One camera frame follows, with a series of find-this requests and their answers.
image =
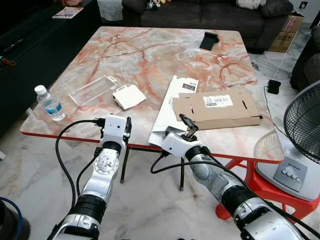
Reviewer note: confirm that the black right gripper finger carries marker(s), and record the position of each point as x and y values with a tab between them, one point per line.
186	120

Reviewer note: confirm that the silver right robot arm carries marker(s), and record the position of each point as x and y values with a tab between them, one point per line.
250	210

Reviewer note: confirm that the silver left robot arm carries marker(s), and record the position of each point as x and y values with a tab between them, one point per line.
102	170

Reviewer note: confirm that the flat brown cardboard box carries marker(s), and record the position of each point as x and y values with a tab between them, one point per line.
220	112

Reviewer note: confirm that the clear plastic box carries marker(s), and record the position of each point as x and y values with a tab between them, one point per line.
92	91

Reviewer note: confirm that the red marble pattern table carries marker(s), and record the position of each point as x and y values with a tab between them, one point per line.
150	55

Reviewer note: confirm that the white round mesh guard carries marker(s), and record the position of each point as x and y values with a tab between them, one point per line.
267	147

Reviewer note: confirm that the clear water bottle blue label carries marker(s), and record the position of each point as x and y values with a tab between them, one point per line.
51	106

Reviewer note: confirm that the small black holder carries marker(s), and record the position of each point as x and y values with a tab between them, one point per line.
208	41

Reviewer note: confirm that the red plastic stool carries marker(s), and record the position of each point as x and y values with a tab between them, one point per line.
260	187

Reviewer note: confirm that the black power adapter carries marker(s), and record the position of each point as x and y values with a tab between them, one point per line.
273	87

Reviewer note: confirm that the dark grey sofa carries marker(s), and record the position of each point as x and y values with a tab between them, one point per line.
200	22

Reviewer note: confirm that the grey fan with black grille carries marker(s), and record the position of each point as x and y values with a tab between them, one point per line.
292	172

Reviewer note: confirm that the white lace cloth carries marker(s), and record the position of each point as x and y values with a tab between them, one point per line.
110	10

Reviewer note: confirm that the red white magazine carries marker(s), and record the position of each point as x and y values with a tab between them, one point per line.
67	12

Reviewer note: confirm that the brown cardboard carton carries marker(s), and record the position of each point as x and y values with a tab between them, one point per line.
286	35

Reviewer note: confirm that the dark armchair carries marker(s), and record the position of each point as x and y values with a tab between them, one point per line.
306	65

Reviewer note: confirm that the white cushion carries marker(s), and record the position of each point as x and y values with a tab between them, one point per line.
250	3

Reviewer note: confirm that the dark grey cushion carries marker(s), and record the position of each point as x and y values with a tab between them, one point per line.
277	7

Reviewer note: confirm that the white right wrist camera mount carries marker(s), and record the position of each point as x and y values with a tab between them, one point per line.
175	144

